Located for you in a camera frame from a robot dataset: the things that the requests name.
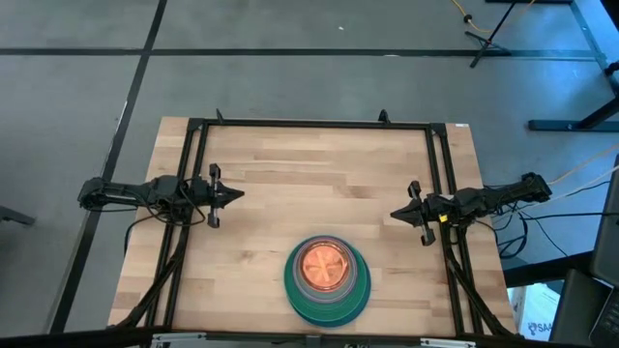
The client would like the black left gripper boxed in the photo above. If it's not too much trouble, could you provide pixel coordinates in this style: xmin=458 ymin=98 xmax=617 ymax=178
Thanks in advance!
xmin=192 ymin=162 xmax=246 ymax=229

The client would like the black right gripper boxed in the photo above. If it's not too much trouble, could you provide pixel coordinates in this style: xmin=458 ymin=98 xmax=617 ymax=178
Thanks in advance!
xmin=390 ymin=180 xmax=456 ymax=247

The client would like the small orange translucent plate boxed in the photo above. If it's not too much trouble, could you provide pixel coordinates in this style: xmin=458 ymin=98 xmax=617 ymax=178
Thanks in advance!
xmin=300 ymin=241 xmax=351 ymax=294

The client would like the white cardboard box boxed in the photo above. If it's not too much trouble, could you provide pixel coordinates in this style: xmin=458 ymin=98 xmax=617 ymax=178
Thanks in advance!
xmin=507 ymin=282 xmax=562 ymax=342

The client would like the black tripod stand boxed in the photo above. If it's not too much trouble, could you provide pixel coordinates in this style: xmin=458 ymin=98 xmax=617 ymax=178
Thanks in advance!
xmin=464 ymin=0 xmax=515 ymax=70

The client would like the dark grey monitor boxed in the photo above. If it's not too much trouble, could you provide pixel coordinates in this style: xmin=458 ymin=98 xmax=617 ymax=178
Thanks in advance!
xmin=548 ymin=154 xmax=619 ymax=348

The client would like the black stand foot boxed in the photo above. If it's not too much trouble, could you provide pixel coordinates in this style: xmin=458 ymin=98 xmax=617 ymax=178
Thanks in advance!
xmin=0 ymin=205 xmax=38 ymax=226

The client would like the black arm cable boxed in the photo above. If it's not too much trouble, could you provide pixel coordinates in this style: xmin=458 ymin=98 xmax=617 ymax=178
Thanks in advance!
xmin=124 ymin=212 xmax=168 ymax=255

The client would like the black metal table frame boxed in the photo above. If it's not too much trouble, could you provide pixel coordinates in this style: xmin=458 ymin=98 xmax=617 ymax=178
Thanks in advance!
xmin=114 ymin=108 xmax=519 ymax=339

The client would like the black floor cable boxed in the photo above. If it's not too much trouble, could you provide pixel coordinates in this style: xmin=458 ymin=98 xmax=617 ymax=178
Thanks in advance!
xmin=483 ymin=180 xmax=619 ymax=260

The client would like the silver metal bracket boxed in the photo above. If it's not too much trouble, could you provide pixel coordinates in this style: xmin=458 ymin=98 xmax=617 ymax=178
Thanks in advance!
xmin=419 ymin=337 xmax=476 ymax=348

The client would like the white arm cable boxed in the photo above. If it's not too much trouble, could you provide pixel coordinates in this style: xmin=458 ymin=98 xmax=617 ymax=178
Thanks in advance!
xmin=549 ymin=163 xmax=619 ymax=202

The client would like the yellow arm cable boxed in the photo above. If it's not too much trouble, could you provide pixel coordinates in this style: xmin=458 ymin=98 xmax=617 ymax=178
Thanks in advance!
xmin=548 ymin=143 xmax=619 ymax=188

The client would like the yellow power cable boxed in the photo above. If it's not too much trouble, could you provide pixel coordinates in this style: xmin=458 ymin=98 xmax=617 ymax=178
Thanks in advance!
xmin=449 ymin=0 xmax=538 ymax=35

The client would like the black desk leg frame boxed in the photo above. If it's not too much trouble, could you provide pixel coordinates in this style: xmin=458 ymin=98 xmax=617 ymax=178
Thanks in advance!
xmin=486 ymin=0 xmax=619 ymax=132

